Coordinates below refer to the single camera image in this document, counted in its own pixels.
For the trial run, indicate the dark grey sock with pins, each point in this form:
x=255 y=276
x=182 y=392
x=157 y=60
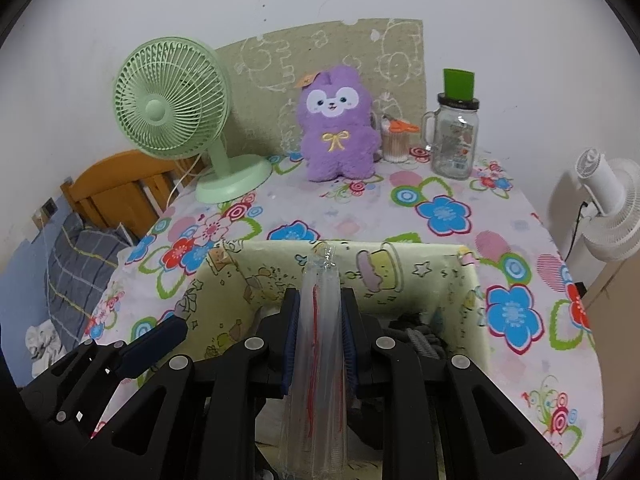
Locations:
x=425 y=342

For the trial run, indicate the wall socket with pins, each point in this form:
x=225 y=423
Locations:
x=47 y=207

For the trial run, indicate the white fan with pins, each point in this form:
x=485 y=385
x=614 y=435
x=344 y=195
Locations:
x=615 y=220

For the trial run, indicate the purple plush toy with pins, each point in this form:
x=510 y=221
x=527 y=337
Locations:
x=335 y=160

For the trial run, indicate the yellow cartoon fabric box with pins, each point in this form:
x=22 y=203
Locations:
x=280 y=270

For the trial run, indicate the grey plaid pillow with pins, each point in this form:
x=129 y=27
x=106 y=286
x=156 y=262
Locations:
x=75 y=270

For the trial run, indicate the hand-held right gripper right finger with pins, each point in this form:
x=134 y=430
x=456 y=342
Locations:
x=350 y=350

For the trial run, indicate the white crumpled cloth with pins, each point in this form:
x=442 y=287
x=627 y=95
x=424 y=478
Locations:
x=45 y=345

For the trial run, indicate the green desk fan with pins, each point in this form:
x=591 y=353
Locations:
x=160 y=110

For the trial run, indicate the clear plastic bag red stripes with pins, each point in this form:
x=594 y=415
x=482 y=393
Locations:
x=320 y=310

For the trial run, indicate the glass mug jar green lid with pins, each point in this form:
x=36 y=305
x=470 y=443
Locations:
x=452 y=150

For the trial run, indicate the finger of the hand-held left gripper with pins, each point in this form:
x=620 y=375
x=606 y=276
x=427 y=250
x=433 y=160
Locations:
x=155 y=342

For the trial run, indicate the floral tablecloth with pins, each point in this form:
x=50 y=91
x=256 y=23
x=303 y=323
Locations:
x=350 y=210

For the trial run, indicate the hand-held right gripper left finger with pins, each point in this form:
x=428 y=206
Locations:
x=291 y=345

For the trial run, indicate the cotton swab container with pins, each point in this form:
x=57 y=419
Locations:
x=395 y=147

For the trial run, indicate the wooden bed headboard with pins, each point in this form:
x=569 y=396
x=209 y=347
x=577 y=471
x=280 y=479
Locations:
x=110 y=190

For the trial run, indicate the beige cartoon printed board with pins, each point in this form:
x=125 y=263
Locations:
x=260 y=85

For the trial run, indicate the beige wooden panel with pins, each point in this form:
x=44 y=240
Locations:
x=615 y=335

